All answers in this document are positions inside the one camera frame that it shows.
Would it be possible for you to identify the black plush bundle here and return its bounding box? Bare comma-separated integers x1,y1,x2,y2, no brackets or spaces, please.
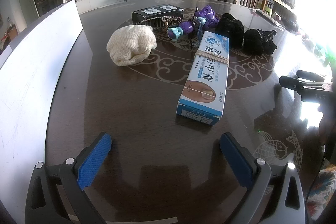
242,29,277,56

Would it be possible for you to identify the black plush garment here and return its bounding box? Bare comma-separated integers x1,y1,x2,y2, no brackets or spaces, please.
215,13,245,49

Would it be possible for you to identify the blue white ointment box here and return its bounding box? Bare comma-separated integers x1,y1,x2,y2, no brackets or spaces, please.
177,31,230,126

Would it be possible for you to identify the purple robot toy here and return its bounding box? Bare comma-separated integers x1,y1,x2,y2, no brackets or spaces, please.
167,5,219,42

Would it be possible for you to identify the white storage box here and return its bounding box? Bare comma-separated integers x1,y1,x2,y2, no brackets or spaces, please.
1,1,83,223

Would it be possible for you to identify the cream knitted hat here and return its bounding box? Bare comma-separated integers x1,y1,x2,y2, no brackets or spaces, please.
106,24,157,67

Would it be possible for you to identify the black flat box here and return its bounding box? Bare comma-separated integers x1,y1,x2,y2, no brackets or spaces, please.
131,4,184,28

